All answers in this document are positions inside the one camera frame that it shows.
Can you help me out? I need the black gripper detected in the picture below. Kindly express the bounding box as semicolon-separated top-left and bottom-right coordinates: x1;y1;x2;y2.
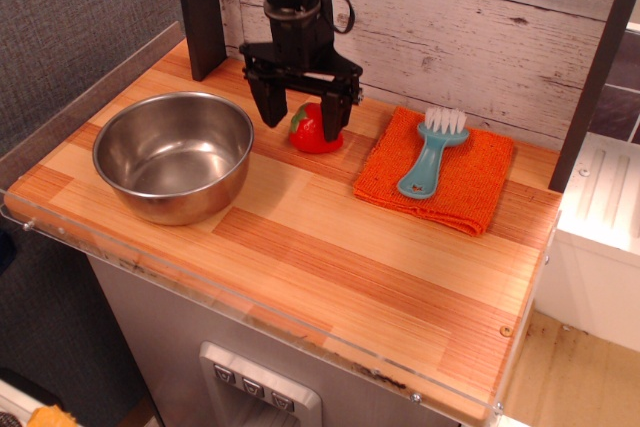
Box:
240;9;363;142

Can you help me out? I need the silver dispenser panel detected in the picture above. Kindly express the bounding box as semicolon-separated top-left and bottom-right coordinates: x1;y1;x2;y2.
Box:
199;341;323;427

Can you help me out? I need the yellow object bottom left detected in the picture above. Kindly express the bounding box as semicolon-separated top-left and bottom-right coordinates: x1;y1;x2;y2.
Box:
27;406;78;427

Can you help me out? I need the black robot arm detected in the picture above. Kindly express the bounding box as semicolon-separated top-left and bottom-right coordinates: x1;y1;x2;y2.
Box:
240;0;363;142

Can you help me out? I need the red toy strawberry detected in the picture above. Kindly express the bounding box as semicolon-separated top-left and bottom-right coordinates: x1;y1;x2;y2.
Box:
289;103;344;154

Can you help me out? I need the dark grey right post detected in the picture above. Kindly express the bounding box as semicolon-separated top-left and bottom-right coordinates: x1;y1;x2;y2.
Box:
548;0;636;193

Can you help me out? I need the dark grey post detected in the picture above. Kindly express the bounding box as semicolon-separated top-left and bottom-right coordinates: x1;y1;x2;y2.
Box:
180;0;227;81
548;0;636;193

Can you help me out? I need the teal scrub brush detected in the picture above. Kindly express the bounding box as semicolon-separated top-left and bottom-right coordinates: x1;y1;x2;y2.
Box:
397;107;470;200

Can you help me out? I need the clear acrylic table guard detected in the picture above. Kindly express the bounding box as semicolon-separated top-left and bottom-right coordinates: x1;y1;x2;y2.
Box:
5;182;560;426

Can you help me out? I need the stainless steel bowl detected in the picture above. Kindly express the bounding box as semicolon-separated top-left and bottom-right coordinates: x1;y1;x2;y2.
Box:
92;92;254;226

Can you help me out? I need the dark grey left post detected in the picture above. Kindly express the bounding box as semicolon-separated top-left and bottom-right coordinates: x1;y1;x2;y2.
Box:
180;0;227;81

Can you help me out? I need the orange folded cloth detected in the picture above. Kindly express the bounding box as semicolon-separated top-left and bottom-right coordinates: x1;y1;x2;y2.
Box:
353;107;514;236

